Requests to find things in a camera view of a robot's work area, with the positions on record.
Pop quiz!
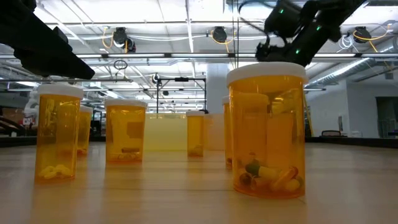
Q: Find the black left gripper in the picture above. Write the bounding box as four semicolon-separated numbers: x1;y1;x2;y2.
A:
0;0;96;80

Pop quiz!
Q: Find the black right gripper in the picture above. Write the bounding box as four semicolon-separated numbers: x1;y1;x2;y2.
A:
255;40;295;63

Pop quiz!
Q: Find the small amber pill bottle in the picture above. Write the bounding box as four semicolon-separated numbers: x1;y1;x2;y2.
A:
76;105;94;156
185;110;206;158

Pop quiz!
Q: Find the orange translucent plastic bin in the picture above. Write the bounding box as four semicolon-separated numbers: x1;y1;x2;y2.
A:
203;113;225;152

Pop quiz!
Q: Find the yellow translucent plastic bin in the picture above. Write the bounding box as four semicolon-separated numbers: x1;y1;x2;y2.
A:
143;113;189;152

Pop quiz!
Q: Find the white humanoid robot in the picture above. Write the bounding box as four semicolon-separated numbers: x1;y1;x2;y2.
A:
24;90;40;127

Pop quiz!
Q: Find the brown cardboard box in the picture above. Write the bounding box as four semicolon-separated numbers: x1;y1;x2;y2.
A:
0;107;25;125

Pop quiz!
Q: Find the white building column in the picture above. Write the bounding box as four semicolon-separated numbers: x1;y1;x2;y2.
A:
206;63;231;114

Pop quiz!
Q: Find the black office chair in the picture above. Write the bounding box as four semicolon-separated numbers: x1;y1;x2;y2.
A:
320;129;343;138

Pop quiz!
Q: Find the dark glass door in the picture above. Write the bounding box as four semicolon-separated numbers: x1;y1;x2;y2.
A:
375;96;398;138

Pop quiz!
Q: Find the black ceiling cable reel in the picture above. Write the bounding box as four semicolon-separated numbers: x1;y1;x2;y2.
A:
212;26;228;44
112;27;128;46
353;26;369;44

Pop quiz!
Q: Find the hanging black cable loop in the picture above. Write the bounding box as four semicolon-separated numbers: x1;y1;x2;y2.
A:
113;58;128;71

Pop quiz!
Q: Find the silver ventilation duct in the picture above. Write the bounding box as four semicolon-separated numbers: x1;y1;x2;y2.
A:
306;37;398;88

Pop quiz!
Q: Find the black aluminium table frame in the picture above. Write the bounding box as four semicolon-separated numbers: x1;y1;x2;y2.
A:
0;135;398;149

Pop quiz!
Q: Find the black workstation rig frame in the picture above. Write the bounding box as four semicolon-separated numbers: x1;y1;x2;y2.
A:
156;77;207;114

